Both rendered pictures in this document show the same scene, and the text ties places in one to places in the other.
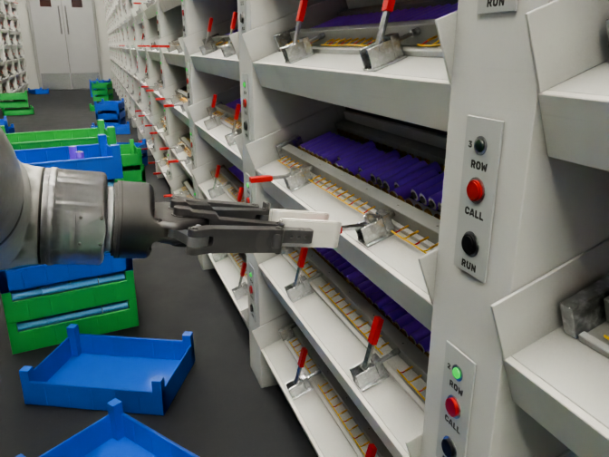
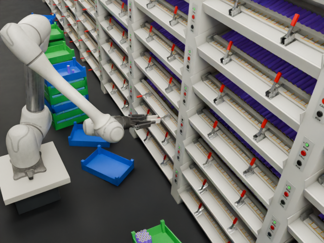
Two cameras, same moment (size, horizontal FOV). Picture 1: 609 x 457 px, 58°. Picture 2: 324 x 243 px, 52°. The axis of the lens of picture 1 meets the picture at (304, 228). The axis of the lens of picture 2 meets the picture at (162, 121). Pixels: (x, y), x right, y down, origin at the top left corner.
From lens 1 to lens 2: 137 cm
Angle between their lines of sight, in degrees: 20
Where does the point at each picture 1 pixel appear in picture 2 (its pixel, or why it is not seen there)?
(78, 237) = not seen: hidden behind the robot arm
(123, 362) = not seen: hidden behind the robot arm
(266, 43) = (137, 54)
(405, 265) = (172, 127)
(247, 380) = (129, 136)
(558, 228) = (192, 130)
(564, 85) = (191, 117)
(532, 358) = (188, 147)
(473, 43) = (182, 106)
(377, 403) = (167, 148)
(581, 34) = (193, 111)
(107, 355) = not seen: hidden behind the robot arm
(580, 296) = (195, 139)
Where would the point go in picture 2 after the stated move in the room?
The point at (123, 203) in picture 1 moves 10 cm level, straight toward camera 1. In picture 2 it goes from (125, 122) to (132, 133)
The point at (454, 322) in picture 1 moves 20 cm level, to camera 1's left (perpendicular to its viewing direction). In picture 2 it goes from (179, 140) to (143, 141)
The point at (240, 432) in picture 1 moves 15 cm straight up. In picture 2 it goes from (130, 151) to (130, 135)
